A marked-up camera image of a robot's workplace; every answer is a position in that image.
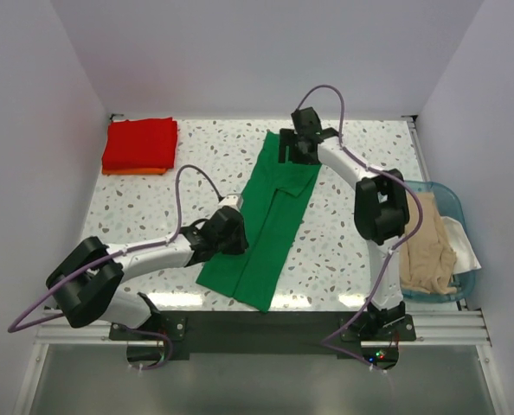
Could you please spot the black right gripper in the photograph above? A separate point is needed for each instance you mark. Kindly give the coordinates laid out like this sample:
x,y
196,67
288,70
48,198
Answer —
x,y
287,138

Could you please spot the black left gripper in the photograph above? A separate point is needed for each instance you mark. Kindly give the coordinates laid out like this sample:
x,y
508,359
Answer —
x,y
240,245

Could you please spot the green t shirt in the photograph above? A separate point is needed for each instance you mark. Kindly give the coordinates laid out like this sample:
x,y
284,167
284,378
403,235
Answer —
x,y
274,203

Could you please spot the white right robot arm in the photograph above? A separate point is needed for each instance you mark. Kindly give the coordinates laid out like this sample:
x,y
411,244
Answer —
x,y
381,213

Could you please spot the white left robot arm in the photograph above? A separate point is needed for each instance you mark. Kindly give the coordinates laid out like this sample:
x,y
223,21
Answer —
x,y
86,284

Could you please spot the folded orange t shirt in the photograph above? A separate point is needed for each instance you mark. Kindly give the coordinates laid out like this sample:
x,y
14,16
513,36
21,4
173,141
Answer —
x,y
134,172

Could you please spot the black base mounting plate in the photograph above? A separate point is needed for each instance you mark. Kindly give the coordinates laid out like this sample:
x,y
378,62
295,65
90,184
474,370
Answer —
x,y
181,334

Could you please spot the folded red t shirt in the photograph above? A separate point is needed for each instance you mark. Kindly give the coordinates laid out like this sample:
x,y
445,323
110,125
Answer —
x,y
144,143

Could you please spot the clear blue plastic bin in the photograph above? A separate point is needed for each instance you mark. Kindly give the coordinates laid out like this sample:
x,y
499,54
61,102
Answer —
x,y
448,205

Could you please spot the beige t shirt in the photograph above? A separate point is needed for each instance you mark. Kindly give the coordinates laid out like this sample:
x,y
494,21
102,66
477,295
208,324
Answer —
x,y
427,260

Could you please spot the white t shirt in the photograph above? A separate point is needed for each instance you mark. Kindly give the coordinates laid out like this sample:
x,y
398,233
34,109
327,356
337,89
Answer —
x,y
466,259

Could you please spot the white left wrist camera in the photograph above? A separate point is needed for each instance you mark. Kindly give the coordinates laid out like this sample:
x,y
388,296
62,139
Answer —
x,y
231,201

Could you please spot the aluminium frame rail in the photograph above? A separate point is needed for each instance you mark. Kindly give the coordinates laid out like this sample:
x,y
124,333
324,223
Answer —
x,y
432,328

